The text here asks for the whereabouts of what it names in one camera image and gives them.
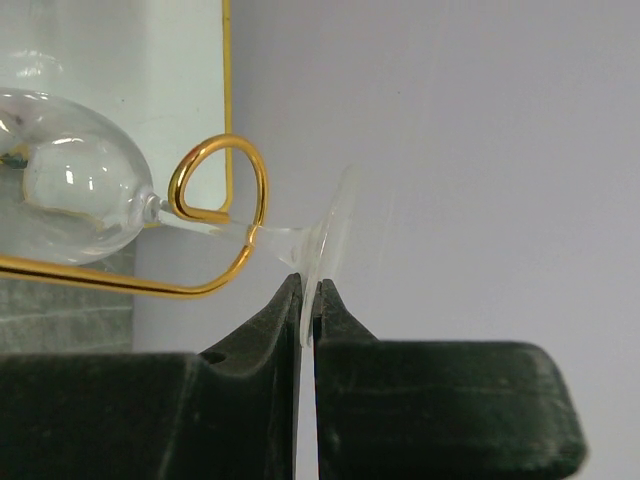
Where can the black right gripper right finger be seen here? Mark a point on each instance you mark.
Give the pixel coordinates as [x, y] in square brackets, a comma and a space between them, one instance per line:
[392, 409]

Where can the gold framed mirror tray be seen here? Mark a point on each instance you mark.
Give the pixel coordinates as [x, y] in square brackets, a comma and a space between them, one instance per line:
[161, 70]

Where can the clear stemmed wine glass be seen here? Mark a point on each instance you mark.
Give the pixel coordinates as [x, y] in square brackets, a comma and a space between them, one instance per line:
[75, 189]

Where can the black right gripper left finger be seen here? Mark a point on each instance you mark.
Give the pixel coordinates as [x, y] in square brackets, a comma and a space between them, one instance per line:
[229, 412]

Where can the gold wire wine glass rack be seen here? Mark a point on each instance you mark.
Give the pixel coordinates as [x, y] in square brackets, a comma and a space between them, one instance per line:
[50, 273]

